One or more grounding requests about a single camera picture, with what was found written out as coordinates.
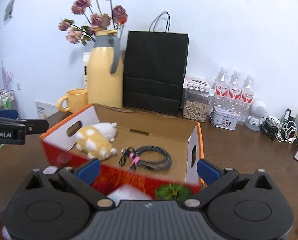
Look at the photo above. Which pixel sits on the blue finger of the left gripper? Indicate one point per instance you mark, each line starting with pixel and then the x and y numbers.
pixel 10 114

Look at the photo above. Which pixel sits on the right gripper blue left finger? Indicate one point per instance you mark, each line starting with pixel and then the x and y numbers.
pixel 80 180

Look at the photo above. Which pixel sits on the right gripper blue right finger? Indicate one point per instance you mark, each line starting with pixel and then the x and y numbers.
pixel 218 182

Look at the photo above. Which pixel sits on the yellow white plush toy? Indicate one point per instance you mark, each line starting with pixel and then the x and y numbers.
pixel 96 140

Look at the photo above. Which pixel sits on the small white cap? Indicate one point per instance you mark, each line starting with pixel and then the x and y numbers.
pixel 50 170

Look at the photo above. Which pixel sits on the white cotton swab jar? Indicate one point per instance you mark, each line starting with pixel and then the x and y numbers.
pixel 127 192

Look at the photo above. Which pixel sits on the metal rack shelf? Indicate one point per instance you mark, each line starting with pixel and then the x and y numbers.
pixel 7 100

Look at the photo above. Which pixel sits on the red cardboard box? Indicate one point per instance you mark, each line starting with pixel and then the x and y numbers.
pixel 152 150

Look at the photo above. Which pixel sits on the white tin box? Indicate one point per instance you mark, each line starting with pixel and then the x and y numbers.
pixel 222 117

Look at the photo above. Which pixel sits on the yellow mug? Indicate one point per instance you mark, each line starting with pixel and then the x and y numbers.
pixel 73 101

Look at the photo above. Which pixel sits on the water bottle right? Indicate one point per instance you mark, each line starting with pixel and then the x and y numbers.
pixel 248 91

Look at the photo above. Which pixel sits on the water bottle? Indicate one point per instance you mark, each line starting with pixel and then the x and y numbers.
pixel 221 88
pixel 248 91
pixel 234 91

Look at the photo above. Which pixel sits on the clear seed container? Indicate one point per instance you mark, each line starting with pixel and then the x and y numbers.
pixel 196 104

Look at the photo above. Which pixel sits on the water bottle middle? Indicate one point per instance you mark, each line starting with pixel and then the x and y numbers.
pixel 234 91

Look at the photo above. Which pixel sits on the water bottle left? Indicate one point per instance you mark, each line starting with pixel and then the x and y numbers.
pixel 221 88

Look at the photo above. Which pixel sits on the white robot figurine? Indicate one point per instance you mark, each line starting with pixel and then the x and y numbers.
pixel 257 112

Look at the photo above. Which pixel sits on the small white box on container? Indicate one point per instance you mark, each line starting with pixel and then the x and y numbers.
pixel 196 83

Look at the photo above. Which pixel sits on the white milk carton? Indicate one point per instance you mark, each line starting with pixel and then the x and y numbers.
pixel 86 56

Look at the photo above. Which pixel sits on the yellow thermos jug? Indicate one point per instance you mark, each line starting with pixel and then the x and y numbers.
pixel 105 70

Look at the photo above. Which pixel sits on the black paper bag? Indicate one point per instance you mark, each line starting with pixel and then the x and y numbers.
pixel 154 69

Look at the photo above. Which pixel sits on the dried pink rose bouquet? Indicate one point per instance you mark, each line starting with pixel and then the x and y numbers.
pixel 101 15

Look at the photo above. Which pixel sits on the wall poster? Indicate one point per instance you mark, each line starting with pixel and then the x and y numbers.
pixel 8 15

